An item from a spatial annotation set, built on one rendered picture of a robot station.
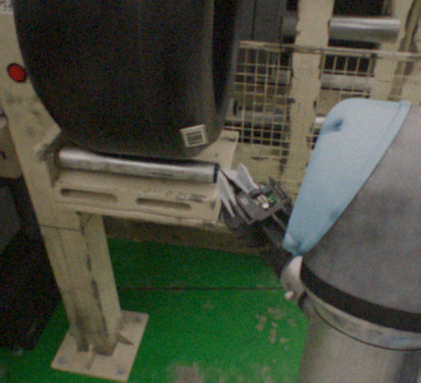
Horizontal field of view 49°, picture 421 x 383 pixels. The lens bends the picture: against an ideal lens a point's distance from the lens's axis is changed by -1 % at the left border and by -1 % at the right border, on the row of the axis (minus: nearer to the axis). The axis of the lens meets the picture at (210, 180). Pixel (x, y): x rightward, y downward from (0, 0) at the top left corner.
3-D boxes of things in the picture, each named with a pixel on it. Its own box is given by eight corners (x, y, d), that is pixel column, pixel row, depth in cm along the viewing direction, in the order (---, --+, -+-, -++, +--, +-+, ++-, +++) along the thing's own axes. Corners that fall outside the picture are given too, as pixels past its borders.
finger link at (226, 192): (215, 152, 71) (248, 191, 66) (222, 176, 76) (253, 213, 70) (198, 162, 71) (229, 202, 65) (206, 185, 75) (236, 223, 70)
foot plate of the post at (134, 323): (51, 368, 156) (48, 361, 153) (82, 305, 176) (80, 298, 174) (126, 382, 152) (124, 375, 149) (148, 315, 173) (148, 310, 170)
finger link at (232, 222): (237, 188, 72) (269, 225, 66) (239, 194, 73) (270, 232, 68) (211, 203, 71) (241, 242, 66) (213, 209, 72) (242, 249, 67)
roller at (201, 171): (65, 158, 102) (56, 170, 98) (61, 141, 99) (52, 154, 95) (221, 175, 97) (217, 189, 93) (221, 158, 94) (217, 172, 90)
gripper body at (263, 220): (269, 170, 65) (323, 228, 58) (273, 204, 72) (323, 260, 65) (223, 197, 64) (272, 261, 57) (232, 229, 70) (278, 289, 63)
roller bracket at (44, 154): (40, 189, 97) (29, 150, 91) (107, 101, 128) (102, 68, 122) (55, 191, 97) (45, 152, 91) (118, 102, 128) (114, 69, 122)
